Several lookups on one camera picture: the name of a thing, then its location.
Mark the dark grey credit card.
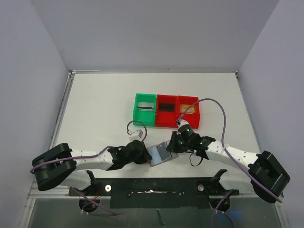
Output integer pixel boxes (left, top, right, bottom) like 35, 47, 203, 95
156, 142, 172, 161

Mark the brown leather card holder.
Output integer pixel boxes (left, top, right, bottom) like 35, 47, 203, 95
147, 140, 178, 167

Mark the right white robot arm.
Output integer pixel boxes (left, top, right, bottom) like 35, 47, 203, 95
166, 124, 290, 203

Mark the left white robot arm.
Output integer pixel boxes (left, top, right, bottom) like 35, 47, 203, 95
30, 140, 152, 191

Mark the black credit card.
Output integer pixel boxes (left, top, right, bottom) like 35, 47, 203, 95
158, 103, 175, 112

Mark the silver credit card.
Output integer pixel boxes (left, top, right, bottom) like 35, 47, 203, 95
137, 102, 155, 112

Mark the right red plastic bin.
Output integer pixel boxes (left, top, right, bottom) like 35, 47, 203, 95
177, 95, 200, 129

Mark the red plastic bin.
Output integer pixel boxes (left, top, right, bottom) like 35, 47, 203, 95
155, 94, 177, 128
177, 95, 200, 129

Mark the middle red plastic bin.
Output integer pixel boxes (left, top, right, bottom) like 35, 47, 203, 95
155, 94, 177, 128

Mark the green plastic bin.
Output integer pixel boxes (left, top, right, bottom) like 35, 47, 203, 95
133, 93, 157, 126

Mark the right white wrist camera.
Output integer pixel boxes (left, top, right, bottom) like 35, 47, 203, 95
176, 119, 189, 128

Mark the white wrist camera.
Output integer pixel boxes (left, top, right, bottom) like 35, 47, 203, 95
127, 129, 143, 142
176, 119, 189, 128

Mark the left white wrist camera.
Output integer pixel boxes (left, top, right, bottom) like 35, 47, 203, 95
127, 129, 143, 142

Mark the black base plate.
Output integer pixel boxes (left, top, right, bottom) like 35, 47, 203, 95
81, 177, 228, 209

